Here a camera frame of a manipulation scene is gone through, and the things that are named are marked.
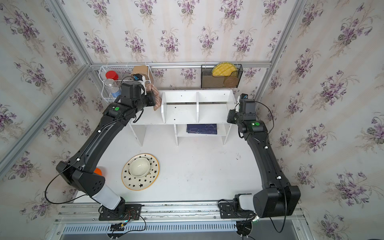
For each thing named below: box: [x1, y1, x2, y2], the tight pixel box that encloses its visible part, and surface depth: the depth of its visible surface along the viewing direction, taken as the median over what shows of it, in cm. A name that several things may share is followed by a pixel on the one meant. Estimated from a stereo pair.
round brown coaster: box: [223, 76, 238, 88], surface depth 99 cm
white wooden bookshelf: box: [129, 89, 237, 147], surface depth 84 cm
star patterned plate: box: [121, 153, 160, 191], surface depth 86 cm
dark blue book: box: [186, 123, 218, 135], surface depth 92 cm
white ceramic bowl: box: [129, 157, 151, 178], surface depth 86 cm
